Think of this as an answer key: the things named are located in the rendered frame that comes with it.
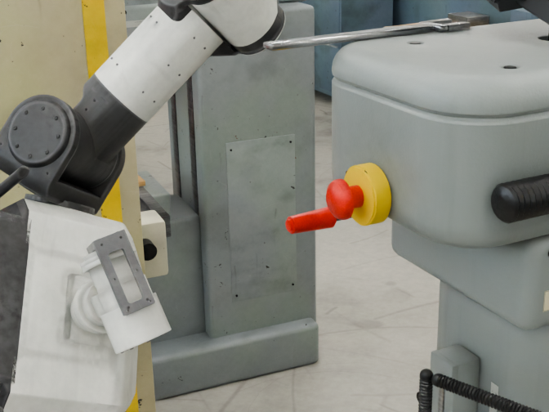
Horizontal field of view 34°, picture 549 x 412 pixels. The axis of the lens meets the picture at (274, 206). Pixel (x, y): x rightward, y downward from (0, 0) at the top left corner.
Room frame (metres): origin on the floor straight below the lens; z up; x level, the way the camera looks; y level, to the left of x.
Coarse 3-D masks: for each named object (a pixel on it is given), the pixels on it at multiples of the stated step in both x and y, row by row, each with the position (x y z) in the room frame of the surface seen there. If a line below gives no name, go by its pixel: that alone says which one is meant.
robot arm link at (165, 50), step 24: (168, 0) 1.13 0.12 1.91; (192, 0) 1.10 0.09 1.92; (144, 24) 1.14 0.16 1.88; (168, 24) 1.12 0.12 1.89; (192, 24) 1.12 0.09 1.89; (120, 48) 1.14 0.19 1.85; (144, 48) 1.11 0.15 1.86; (168, 48) 1.11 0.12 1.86; (192, 48) 1.12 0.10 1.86; (216, 48) 1.15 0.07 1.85; (264, 48) 1.14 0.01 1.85; (96, 72) 1.13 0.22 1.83; (120, 72) 1.11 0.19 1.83; (144, 72) 1.10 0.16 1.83; (168, 72) 1.11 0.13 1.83; (192, 72) 1.14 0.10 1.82; (120, 96) 1.10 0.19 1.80; (144, 96) 1.11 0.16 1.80; (168, 96) 1.13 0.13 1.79; (144, 120) 1.12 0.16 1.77
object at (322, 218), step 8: (320, 208) 0.93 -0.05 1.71; (296, 216) 0.92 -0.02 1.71; (304, 216) 0.92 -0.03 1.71; (312, 216) 0.92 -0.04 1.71; (320, 216) 0.92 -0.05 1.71; (328, 216) 0.92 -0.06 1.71; (288, 224) 0.91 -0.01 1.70; (296, 224) 0.91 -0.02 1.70; (304, 224) 0.91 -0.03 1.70; (312, 224) 0.91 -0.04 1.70; (320, 224) 0.92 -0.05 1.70; (328, 224) 0.92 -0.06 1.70; (296, 232) 0.91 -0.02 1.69
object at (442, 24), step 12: (420, 24) 1.01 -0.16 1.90; (432, 24) 1.01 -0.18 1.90; (444, 24) 1.00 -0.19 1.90; (456, 24) 1.00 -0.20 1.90; (468, 24) 1.01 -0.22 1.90; (312, 36) 0.95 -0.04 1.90; (324, 36) 0.94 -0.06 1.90; (336, 36) 0.94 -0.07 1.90; (348, 36) 0.95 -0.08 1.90; (360, 36) 0.95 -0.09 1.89; (372, 36) 0.96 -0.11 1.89; (384, 36) 0.97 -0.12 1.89; (276, 48) 0.91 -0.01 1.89; (288, 48) 0.91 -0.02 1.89
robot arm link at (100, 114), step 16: (96, 80) 1.12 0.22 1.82; (96, 96) 1.10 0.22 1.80; (112, 96) 1.10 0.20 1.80; (80, 112) 1.10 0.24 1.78; (96, 112) 1.09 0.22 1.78; (112, 112) 1.09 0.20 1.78; (128, 112) 1.10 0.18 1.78; (80, 128) 1.06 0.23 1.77; (96, 128) 1.09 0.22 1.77; (112, 128) 1.09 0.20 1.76; (128, 128) 1.11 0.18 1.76; (80, 144) 1.06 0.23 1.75; (96, 144) 1.09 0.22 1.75; (112, 144) 1.10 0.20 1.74; (80, 160) 1.06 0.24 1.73; (96, 160) 1.10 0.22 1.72; (112, 160) 1.13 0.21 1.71; (64, 176) 1.07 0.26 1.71; (80, 176) 1.09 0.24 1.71; (96, 176) 1.11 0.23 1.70
